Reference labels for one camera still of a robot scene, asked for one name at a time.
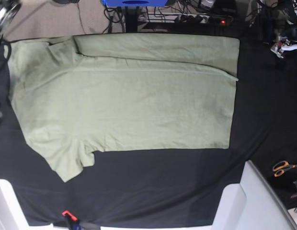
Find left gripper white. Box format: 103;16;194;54
270;39;297;58

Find light green T-shirt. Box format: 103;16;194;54
8;34;240;182

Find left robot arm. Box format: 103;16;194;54
257;0;297;59

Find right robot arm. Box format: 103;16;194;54
0;0;22;73

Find white power strip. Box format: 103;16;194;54
138;12;233;25

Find black stand pole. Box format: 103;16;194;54
122;6;142;33

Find white bin right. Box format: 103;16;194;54
211;161;297;230

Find white bin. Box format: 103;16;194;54
0;179;29;230
211;161;297;230

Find blue box on stand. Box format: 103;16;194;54
101;0;168;7

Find black table cloth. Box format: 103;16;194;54
0;40;297;228

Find red black clamp bottom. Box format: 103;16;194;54
62;210;82;230

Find white bin left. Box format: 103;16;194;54
0;179;29;230

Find blue clamp on frame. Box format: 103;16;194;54
262;17;273;44

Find orange handled scissors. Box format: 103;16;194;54
272;161;297;177

